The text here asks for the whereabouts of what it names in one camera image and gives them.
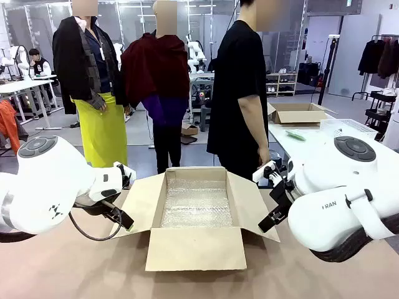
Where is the person's left hand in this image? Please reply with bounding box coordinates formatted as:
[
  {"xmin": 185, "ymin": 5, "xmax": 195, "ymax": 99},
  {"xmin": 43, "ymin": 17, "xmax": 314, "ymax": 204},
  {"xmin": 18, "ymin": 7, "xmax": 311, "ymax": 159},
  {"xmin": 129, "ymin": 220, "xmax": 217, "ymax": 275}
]
[{"xmin": 258, "ymin": 147, "xmax": 271, "ymax": 169}]

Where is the seated person in varsity jacket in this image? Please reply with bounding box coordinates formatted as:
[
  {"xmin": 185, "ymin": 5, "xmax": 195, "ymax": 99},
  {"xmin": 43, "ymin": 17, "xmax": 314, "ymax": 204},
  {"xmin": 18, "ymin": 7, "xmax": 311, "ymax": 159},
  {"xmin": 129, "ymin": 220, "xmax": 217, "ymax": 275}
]
[{"xmin": 28, "ymin": 48, "xmax": 54, "ymax": 121}]

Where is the small green packet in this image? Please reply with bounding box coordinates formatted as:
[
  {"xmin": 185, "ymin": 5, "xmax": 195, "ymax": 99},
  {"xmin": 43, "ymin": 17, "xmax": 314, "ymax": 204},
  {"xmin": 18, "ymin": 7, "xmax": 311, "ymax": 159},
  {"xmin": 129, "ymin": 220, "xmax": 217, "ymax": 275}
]
[{"xmin": 286, "ymin": 130, "xmax": 307, "ymax": 142}]

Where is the grey stool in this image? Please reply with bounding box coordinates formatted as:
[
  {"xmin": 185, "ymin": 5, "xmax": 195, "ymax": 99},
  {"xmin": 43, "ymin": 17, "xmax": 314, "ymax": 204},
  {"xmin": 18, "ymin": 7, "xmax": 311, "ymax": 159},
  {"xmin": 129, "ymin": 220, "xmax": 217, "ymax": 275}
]
[{"xmin": 199, "ymin": 104, "xmax": 211, "ymax": 133}]

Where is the mannequin maroon shawl purple top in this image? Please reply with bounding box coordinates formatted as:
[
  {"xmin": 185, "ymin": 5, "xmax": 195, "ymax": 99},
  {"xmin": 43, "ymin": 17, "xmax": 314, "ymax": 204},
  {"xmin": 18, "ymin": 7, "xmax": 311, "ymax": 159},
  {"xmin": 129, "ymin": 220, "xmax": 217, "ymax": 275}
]
[{"xmin": 120, "ymin": 0, "xmax": 191, "ymax": 174}]

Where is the black tripod stand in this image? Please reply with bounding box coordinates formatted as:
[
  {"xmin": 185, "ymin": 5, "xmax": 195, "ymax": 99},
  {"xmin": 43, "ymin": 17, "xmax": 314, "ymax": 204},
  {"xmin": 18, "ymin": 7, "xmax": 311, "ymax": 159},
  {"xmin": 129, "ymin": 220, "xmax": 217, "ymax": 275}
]
[{"xmin": 317, "ymin": 36, "xmax": 341, "ymax": 107}]

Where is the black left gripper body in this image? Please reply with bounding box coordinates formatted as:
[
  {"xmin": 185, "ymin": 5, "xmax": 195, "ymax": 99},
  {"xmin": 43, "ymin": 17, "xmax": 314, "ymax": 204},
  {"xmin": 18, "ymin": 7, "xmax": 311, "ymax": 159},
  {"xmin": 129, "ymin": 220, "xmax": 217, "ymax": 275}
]
[{"xmin": 73, "ymin": 198, "xmax": 109, "ymax": 217}]

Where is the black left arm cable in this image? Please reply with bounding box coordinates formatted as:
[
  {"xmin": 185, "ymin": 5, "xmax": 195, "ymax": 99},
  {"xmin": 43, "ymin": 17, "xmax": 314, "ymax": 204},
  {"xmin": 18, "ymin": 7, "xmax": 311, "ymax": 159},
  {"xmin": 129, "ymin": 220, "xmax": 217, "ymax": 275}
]
[{"xmin": 68, "ymin": 209, "xmax": 123, "ymax": 241}]

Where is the black bag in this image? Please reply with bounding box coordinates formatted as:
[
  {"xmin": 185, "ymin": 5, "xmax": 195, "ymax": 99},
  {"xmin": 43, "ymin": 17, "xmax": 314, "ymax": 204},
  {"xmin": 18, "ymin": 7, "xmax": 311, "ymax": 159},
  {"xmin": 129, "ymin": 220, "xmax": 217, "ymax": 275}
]
[{"xmin": 297, "ymin": 62, "xmax": 322, "ymax": 87}]

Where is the person's left forearm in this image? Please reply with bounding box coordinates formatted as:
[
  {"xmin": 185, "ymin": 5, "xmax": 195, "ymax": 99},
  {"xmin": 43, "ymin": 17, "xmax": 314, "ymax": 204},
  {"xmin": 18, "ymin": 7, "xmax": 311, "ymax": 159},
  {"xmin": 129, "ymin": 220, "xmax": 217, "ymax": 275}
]
[{"xmin": 238, "ymin": 95, "xmax": 269, "ymax": 153}]

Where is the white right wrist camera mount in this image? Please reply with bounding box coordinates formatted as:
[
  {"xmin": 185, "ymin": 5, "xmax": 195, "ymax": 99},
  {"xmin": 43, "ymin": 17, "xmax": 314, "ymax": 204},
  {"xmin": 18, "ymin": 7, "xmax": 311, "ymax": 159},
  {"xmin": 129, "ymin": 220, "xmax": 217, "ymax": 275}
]
[{"xmin": 252, "ymin": 166, "xmax": 288, "ymax": 184}]

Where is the wooden shoe rack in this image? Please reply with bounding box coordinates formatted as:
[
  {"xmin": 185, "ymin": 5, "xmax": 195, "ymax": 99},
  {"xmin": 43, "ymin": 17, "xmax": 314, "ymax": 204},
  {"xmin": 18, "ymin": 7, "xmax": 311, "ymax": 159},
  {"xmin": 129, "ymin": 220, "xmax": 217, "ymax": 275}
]
[{"xmin": 266, "ymin": 72, "xmax": 298, "ymax": 97}]

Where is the small open cardboard box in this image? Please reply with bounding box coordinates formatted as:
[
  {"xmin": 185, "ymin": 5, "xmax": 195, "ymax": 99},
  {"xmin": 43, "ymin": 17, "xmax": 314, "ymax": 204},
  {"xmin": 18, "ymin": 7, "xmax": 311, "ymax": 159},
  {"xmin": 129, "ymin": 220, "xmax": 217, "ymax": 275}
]
[{"xmin": 267, "ymin": 102, "xmax": 338, "ymax": 125}]

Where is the white plastic mesh basket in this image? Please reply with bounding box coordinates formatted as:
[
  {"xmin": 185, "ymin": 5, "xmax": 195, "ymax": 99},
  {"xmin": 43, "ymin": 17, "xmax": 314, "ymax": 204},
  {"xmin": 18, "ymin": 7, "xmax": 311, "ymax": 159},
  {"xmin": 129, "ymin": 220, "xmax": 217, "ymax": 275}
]
[{"xmin": 319, "ymin": 118, "xmax": 378, "ymax": 141}]

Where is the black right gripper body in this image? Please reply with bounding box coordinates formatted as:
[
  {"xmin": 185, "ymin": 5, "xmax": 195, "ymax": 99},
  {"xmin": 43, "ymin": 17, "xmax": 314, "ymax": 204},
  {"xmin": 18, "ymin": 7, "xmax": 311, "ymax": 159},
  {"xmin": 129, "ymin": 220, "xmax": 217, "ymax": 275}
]
[{"xmin": 268, "ymin": 178, "xmax": 296, "ymax": 219}]

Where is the clear bubble wrap sheet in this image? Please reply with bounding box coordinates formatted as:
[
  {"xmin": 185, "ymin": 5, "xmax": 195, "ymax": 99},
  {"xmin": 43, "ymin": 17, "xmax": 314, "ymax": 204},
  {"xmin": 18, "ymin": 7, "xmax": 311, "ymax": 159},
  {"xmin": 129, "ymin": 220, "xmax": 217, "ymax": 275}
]
[{"xmin": 160, "ymin": 179, "xmax": 234, "ymax": 229}]

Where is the black utility cart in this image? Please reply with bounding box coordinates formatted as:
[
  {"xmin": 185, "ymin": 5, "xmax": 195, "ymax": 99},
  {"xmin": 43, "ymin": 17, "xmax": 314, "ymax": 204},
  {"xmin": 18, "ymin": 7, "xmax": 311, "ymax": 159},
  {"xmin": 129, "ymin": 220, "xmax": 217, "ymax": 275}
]
[{"xmin": 363, "ymin": 90, "xmax": 397, "ymax": 135}]

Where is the white background desk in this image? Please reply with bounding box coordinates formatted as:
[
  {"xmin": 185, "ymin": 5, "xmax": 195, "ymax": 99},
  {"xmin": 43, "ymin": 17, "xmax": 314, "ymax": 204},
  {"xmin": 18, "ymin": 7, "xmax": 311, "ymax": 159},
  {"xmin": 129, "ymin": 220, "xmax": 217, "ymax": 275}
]
[{"xmin": 0, "ymin": 74, "xmax": 63, "ymax": 131}]

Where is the mannequin black jacket yellow skirt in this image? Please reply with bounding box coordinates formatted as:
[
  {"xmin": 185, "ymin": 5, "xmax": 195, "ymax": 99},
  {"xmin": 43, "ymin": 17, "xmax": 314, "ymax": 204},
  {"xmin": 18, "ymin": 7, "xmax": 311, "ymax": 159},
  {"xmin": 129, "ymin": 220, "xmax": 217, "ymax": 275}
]
[{"xmin": 52, "ymin": 0, "xmax": 132, "ymax": 169}]

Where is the clothes rack with dark garments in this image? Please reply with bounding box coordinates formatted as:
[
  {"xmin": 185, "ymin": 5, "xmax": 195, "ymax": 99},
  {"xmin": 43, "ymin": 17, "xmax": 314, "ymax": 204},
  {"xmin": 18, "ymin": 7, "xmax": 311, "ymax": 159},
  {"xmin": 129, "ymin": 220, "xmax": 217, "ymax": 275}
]
[{"xmin": 357, "ymin": 34, "xmax": 399, "ymax": 81}]

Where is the white side table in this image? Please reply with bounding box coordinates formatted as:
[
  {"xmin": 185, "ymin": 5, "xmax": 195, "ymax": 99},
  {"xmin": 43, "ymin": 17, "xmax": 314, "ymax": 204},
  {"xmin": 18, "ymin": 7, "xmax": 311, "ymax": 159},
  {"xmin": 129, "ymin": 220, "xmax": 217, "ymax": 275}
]
[{"xmin": 267, "ymin": 120, "xmax": 394, "ymax": 166}]

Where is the orange cloth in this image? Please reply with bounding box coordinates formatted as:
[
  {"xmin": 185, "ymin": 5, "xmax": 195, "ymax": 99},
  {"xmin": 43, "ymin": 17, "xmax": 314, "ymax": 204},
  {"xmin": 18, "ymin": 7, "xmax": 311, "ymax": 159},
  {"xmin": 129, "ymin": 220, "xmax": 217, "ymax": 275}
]
[{"xmin": 0, "ymin": 100, "xmax": 22, "ymax": 155}]

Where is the cardboard box on floor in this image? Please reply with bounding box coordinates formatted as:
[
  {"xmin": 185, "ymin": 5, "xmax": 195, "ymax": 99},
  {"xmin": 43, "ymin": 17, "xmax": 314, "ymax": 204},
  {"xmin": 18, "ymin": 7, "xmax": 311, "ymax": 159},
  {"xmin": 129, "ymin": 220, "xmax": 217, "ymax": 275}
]
[{"xmin": 181, "ymin": 122, "xmax": 200, "ymax": 136}]

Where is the open brown cardboard box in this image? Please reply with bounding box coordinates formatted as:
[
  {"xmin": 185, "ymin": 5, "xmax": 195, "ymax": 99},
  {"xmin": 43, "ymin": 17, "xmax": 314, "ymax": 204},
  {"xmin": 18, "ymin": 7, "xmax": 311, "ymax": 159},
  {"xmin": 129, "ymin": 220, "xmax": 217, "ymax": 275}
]
[{"xmin": 108, "ymin": 166, "xmax": 281, "ymax": 272}]

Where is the person in black shirt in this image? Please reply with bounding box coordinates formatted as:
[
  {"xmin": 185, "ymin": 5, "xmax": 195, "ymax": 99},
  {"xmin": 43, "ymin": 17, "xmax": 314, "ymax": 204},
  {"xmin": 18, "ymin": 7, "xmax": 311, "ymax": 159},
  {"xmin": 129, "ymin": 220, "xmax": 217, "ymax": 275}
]
[{"xmin": 206, "ymin": 0, "xmax": 281, "ymax": 187}]

